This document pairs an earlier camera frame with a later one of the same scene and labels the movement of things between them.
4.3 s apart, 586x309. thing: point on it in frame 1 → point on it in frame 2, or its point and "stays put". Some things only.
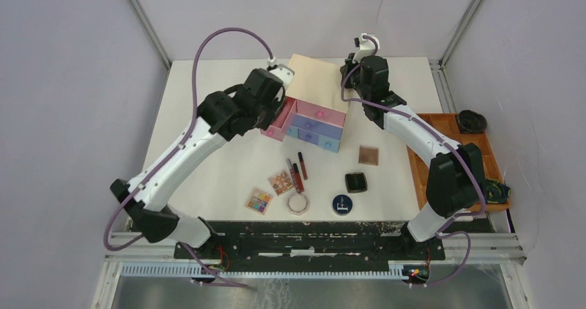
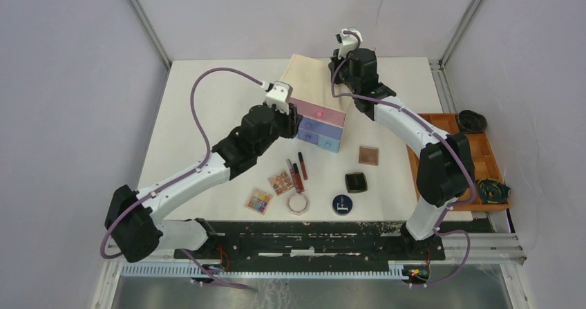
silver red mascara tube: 291,171 stays put
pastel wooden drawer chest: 316,106 stays put
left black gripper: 275,108 → 293,121
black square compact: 356,182 stays put
